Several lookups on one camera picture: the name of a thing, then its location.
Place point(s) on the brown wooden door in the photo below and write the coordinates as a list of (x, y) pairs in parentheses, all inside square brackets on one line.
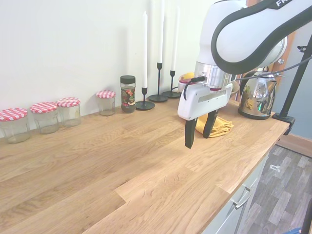
[(288, 48)]

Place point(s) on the round silver door lock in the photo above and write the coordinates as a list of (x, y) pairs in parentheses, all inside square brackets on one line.
[(281, 61)]

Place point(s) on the small white floor object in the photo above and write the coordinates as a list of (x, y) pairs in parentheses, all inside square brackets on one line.
[(275, 168)]

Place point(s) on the medium black candle holder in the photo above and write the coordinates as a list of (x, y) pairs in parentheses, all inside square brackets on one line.
[(171, 93)]

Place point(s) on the coffee jar black lid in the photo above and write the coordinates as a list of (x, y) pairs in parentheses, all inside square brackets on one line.
[(128, 95)]

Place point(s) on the black clamp-mounted camera stand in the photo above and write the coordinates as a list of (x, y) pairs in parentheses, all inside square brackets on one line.
[(292, 92)]

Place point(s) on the tall black candle holder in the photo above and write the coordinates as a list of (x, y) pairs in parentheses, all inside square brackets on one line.
[(158, 97)]

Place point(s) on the yellow lemon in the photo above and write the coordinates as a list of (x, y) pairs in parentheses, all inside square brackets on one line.
[(188, 75)]

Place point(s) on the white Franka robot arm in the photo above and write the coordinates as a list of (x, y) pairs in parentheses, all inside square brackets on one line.
[(243, 36)]

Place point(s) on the white cabinet front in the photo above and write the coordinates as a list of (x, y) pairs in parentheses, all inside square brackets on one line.
[(234, 219)]

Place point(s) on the small white pot red rim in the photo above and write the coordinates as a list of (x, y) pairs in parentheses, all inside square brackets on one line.
[(182, 84)]

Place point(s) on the stainless steel kettle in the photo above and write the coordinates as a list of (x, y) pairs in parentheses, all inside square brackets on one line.
[(258, 97)]

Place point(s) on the yellow terry cloth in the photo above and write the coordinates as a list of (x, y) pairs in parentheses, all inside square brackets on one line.
[(221, 126)]

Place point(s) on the black tripod leg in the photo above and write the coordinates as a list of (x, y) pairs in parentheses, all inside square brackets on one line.
[(307, 219)]

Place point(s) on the short black candle holder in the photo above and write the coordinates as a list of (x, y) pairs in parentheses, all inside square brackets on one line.
[(145, 104)]

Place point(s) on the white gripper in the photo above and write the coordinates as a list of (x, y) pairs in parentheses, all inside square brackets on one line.
[(202, 102)]

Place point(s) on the glass jar red checkered lid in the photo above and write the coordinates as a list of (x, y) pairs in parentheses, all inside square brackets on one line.
[(45, 118), (69, 112), (14, 126), (106, 103)]

